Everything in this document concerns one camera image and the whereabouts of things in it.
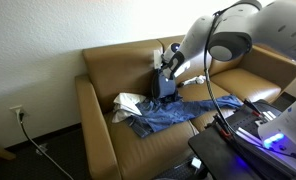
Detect dark grey fabric bag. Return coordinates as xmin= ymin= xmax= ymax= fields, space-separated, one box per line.
xmin=151 ymin=68 xmax=179 ymax=100

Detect cream white cloth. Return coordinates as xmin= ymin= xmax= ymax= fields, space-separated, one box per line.
xmin=111 ymin=92 xmax=147 ymax=124

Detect dark navy garment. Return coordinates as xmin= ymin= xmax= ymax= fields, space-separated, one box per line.
xmin=161 ymin=92 xmax=184 ymax=105

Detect blue denim jeans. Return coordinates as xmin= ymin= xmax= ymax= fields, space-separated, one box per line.
xmin=126 ymin=94 xmax=244 ymax=138

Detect white sock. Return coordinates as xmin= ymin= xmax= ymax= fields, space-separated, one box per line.
xmin=178 ymin=74 xmax=207 ymax=88

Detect brown leather sofa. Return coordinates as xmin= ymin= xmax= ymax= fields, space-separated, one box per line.
xmin=74 ymin=34 xmax=296 ymax=180

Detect white power adapter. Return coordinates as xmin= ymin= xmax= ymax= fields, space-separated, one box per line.
xmin=190 ymin=157 xmax=203 ymax=169

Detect black robot table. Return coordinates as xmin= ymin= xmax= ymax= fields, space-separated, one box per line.
xmin=187 ymin=98 xmax=296 ymax=180

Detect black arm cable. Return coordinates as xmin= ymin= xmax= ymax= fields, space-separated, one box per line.
xmin=202 ymin=1 xmax=296 ymax=161

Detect black clamp red handle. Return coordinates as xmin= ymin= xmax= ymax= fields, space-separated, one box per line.
xmin=242 ymin=98 xmax=267 ymax=118
xmin=211 ymin=113 xmax=234 ymax=138

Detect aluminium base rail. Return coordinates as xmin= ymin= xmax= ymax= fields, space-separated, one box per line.
xmin=232 ymin=109 xmax=296 ymax=174

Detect black power cord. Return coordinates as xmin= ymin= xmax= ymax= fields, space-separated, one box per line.
xmin=17 ymin=111 xmax=74 ymax=180

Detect white wall outlet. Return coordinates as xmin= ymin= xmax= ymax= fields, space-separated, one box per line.
xmin=9 ymin=104 xmax=26 ymax=118

